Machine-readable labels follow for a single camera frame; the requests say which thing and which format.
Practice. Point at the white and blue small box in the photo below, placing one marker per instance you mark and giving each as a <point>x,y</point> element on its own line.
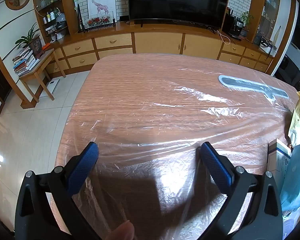
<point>277,160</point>

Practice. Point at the stack of books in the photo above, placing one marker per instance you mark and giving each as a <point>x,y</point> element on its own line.
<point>23,62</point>

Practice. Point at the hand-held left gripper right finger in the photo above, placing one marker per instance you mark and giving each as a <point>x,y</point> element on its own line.
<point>216,165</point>

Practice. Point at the person's left hand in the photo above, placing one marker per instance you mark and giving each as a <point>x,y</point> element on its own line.
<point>123,231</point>

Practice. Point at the white floor scale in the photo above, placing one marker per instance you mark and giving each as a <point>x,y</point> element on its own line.
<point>51,86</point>

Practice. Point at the wooden wall cabinet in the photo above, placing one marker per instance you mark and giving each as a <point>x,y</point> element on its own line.
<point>155,42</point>

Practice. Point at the black flat television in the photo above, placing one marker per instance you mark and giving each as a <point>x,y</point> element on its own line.
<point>177,0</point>

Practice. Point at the giraffe painting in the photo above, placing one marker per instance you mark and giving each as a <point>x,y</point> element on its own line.
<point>101,6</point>

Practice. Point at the red flower picture frame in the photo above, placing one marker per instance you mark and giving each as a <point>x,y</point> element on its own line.
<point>98,21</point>

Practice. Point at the clear plastic film cover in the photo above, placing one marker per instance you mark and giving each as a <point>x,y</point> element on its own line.
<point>152,110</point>

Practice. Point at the small potted green plant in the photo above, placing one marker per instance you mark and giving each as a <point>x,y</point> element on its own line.
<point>246,20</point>

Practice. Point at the black coffee machine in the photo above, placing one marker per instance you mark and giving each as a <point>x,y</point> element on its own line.
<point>233,26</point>

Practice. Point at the grey helmet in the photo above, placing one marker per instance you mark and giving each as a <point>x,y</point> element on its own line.
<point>60,21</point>

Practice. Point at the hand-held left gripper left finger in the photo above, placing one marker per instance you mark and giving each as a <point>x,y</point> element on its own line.
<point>83,170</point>

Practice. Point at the potted orchid plant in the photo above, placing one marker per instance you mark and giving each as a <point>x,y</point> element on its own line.
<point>36,46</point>

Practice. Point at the small wooden side table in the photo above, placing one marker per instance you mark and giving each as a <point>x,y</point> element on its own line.
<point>43,62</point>

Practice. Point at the light blue packet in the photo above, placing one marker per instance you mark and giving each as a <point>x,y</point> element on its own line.
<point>298,177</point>

